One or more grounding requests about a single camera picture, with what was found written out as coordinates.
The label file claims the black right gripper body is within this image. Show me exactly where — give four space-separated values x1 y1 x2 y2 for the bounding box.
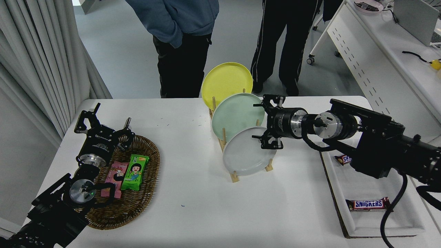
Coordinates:
266 107 294 140

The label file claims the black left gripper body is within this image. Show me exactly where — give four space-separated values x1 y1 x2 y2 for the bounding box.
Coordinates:
80 127 120 161

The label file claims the grey plate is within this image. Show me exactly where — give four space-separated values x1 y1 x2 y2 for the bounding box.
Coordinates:
223 126 278 176

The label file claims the mint green plate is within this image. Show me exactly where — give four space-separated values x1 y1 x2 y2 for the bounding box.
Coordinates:
212 93 266 142

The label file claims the wooden plate rack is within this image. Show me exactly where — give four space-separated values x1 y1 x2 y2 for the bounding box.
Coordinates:
208 89 274 183

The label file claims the yellow plate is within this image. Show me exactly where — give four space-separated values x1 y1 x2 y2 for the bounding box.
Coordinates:
201 62 253 111

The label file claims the pink snack bar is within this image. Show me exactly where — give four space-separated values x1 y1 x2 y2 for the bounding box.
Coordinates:
101 161 130 199

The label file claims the green snack bar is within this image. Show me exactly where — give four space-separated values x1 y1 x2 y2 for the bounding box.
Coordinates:
121 154 150 191

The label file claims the person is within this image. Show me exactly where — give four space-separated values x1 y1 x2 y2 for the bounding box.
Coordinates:
250 0 343 97
125 0 220 99

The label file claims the brown wicker basket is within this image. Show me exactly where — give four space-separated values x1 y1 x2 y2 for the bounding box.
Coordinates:
74 134 161 230

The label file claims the grey curtain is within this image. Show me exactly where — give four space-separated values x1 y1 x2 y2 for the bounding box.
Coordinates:
0 0 113 148

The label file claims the white foam tray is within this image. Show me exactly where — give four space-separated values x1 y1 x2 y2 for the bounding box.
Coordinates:
319 148 429 239

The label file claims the long snickers bar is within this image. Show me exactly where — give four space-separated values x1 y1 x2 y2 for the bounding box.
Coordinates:
346 197 392 211

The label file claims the white perforated desk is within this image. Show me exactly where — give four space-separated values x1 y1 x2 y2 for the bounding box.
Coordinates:
308 0 441 138

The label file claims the pink bowl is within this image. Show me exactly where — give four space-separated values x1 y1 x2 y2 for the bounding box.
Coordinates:
354 0 384 14

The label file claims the grey laptop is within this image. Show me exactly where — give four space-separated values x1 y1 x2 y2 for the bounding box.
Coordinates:
393 0 441 47

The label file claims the thin black cable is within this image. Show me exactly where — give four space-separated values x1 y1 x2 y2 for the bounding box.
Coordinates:
381 8 399 24

